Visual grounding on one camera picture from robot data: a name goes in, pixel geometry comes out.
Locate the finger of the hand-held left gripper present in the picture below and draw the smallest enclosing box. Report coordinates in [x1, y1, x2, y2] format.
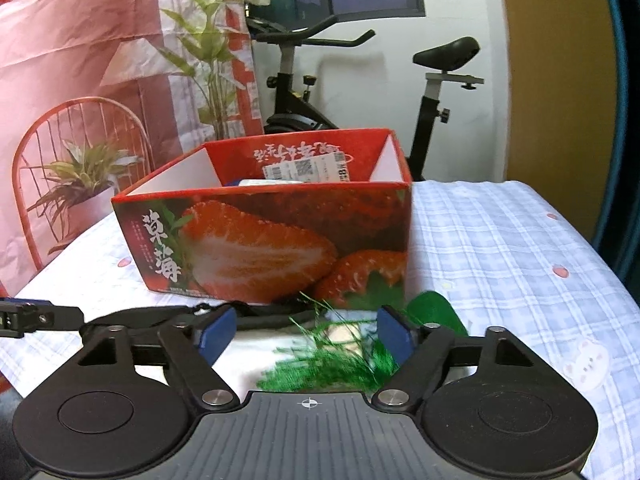
[0, 300, 87, 339]

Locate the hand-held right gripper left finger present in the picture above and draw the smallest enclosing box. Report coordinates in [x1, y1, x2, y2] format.
[75, 306, 241, 412]

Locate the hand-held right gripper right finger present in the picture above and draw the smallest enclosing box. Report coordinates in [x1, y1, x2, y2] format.
[372, 305, 536, 412]

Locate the green tasselled sachet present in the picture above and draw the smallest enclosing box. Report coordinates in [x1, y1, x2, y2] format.
[257, 290, 468, 393]

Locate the red strawberry print cardboard box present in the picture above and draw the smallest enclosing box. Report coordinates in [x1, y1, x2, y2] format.
[111, 128, 415, 311]

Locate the black exercise bike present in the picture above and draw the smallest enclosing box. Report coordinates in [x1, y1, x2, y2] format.
[245, 15, 486, 183]

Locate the printed pink backdrop cloth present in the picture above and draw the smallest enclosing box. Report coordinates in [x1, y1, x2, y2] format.
[0, 0, 266, 301]

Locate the yellow wooden panel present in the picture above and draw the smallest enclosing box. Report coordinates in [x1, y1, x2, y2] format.
[495, 0, 618, 221]

